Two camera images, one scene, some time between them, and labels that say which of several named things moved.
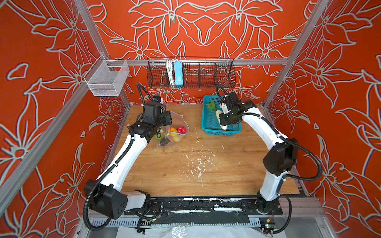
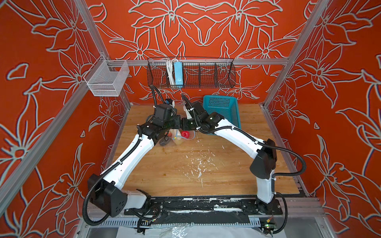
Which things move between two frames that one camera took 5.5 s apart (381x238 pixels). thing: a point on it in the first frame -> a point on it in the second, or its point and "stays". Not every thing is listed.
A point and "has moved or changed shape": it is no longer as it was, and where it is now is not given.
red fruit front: [181, 129] has moved or changed shape
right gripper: [223, 122] -> [183, 124]
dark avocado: [164, 141] stays
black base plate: [205, 206] stays
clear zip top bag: [168, 135] has moved or changed shape
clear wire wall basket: [106, 77] stays
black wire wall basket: [201, 73] stays
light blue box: [178, 75] stays
